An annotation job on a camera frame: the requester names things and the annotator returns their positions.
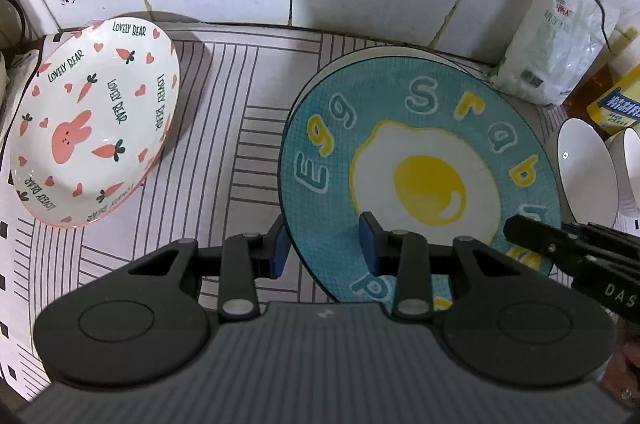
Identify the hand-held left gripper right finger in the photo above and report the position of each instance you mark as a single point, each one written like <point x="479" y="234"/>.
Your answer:
<point x="367" y="244"/>

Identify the oil bottle yellow label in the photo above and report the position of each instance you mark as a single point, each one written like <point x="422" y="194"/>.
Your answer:
<point x="615" y="108"/>

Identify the striped white table mat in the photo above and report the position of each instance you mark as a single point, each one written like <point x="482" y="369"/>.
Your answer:
<point x="225" y="103"/>

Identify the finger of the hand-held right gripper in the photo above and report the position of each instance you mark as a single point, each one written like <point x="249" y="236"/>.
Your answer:
<point x="545" y="241"/>
<point x="615" y="240"/>

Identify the white bunny carrot plate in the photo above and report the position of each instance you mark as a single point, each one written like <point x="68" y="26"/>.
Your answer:
<point x="95" y="113"/>

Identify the white plastic bag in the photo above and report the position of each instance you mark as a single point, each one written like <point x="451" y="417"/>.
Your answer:
<point x="545" y="48"/>

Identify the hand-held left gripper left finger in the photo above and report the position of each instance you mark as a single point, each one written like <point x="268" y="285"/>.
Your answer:
<point x="279" y="251"/>

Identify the person's right hand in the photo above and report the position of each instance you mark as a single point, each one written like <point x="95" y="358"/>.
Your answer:
<point x="627" y="359"/>

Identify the white bowl black rim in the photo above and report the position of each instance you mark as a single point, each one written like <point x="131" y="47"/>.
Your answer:
<point x="627" y="163"/>
<point x="585" y="168"/>

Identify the teal fried egg plate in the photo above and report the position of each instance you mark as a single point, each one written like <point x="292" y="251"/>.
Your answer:
<point x="425" y="184"/>

